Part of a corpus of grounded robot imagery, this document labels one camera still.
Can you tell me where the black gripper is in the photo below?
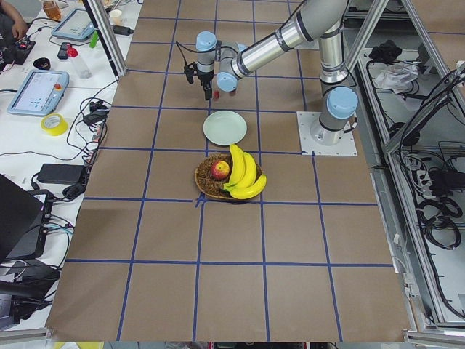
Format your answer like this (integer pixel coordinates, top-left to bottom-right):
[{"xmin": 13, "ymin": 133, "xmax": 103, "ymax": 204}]
[{"xmin": 198, "ymin": 71, "xmax": 214, "ymax": 101}]

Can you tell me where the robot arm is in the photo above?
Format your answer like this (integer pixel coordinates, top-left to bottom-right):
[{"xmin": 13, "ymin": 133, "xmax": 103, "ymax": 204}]
[{"xmin": 186, "ymin": 1, "xmax": 349, "ymax": 101}]

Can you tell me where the light green plate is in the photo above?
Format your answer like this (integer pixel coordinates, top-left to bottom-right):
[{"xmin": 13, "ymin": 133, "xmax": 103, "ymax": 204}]
[{"xmin": 203, "ymin": 111, "xmax": 248, "ymax": 146}]

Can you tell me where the red apple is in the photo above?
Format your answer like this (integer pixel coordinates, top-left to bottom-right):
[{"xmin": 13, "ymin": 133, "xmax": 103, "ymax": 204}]
[{"xmin": 210, "ymin": 160, "xmax": 230, "ymax": 181}]

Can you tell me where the woven wicker basket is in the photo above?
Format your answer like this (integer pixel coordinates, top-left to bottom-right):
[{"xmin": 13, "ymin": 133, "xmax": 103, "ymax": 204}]
[{"xmin": 195, "ymin": 153, "xmax": 263, "ymax": 201}]

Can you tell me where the yellow banana bunch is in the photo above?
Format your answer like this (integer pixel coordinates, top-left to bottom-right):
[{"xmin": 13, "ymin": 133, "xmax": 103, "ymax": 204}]
[{"xmin": 222, "ymin": 144, "xmax": 267, "ymax": 200}]

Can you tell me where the paper cup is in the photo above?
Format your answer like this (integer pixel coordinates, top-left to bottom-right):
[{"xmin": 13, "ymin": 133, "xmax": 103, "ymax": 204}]
[{"xmin": 109, "ymin": 9, "xmax": 123, "ymax": 25}]

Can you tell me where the green marker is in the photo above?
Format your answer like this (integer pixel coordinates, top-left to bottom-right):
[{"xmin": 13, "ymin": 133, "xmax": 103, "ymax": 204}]
[{"xmin": 89, "ymin": 31, "xmax": 100, "ymax": 49}]

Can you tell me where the clear plastic bottle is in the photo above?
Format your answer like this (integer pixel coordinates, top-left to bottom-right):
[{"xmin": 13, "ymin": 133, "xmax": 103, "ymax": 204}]
[{"xmin": 66, "ymin": 47, "xmax": 92, "ymax": 79}]

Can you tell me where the blue teach pendant far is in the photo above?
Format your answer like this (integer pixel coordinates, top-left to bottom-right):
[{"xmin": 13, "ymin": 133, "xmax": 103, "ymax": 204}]
[{"xmin": 51, "ymin": 8, "xmax": 94, "ymax": 41}]

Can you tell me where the blue teach pendant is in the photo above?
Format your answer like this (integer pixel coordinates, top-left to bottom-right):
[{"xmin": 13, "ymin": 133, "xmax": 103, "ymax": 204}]
[
  {"xmin": 51, "ymin": 8, "xmax": 94, "ymax": 41},
  {"xmin": 7, "ymin": 70, "xmax": 70, "ymax": 117}
]

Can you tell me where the yellow tape roll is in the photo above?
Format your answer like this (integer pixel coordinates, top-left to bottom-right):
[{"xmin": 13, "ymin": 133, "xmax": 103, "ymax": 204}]
[{"xmin": 41, "ymin": 113, "xmax": 68, "ymax": 137}]

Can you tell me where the blue teach pendant near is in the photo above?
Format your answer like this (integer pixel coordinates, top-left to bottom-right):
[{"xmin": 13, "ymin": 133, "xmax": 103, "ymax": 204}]
[{"xmin": 7, "ymin": 70, "xmax": 70, "ymax": 117}]

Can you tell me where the black bowl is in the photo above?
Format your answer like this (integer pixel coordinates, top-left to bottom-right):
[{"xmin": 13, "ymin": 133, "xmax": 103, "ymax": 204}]
[{"xmin": 33, "ymin": 57, "xmax": 51, "ymax": 71}]

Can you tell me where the black power brick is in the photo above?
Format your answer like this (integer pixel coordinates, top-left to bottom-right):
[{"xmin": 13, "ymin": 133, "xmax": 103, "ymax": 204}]
[{"xmin": 37, "ymin": 164, "xmax": 85, "ymax": 185}]

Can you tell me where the black laptop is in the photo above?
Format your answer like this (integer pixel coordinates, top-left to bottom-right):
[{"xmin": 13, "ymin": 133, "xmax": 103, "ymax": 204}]
[{"xmin": 1, "ymin": 175, "xmax": 52, "ymax": 262}]

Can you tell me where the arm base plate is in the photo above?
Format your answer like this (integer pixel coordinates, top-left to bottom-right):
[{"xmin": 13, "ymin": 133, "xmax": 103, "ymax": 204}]
[{"xmin": 296, "ymin": 111, "xmax": 357, "ymax": 156}]

